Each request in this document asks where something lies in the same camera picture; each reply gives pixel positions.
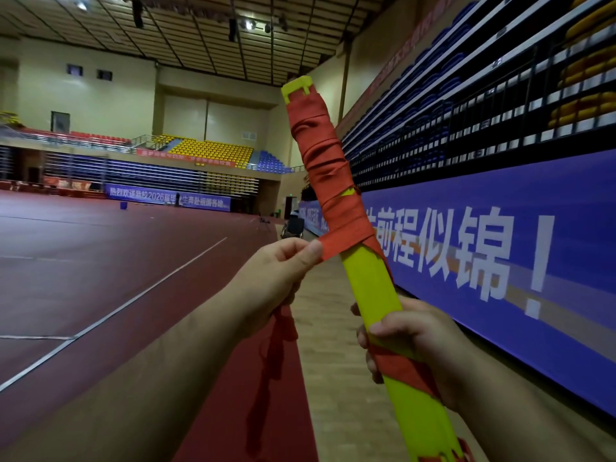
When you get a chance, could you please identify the person's right hand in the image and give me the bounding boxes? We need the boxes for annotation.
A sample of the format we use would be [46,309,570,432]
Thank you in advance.
[350,298,475,415]

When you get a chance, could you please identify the person's left hand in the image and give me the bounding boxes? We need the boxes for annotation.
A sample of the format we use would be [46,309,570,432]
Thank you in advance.
[226,237,324,332]

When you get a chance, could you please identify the yellow-green slat bundle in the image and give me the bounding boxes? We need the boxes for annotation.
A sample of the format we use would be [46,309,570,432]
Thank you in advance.
[280,75,465,462]

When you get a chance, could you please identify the person's right forearm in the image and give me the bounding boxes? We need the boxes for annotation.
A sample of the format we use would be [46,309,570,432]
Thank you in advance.
[452,350,616,462]

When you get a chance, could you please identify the person's left forearm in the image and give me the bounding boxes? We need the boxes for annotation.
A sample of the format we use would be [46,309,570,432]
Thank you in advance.
[0,293,270,462]

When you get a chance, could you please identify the black folding chair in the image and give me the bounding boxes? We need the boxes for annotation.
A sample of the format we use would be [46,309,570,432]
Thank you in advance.
[280,211,305,240]

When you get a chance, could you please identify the blue banner with white print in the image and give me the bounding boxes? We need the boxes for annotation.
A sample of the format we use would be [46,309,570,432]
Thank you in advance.
[105,183,179,207]
[178,192,232,212]

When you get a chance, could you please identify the blue stadium seats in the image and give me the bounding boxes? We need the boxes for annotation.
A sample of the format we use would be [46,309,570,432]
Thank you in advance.
[257,150,295,175]

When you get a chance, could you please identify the yellow stadium seats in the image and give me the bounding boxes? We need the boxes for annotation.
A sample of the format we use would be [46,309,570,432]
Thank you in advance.
[153,135,255,169]

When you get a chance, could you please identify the long red banner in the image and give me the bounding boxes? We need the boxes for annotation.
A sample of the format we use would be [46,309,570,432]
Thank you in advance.
[137,148,237,168]

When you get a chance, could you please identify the rows of bleacher seats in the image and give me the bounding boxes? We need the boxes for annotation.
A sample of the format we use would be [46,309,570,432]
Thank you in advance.
[43,151,261,198]

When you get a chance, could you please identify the dark retracted bleacher stand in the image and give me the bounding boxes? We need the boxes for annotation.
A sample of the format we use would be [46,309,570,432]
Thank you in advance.
[336,0,616,193]

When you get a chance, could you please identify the low red barrier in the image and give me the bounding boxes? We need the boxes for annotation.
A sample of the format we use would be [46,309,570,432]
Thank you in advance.
[0,180,107,199]

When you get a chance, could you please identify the red stadium seats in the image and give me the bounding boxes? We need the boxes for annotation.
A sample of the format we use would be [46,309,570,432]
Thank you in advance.
[19,128,133,146]

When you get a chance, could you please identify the rows of yellow folded seats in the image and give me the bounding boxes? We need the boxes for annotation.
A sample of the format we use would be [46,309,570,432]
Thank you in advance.
[547,0,616,130]

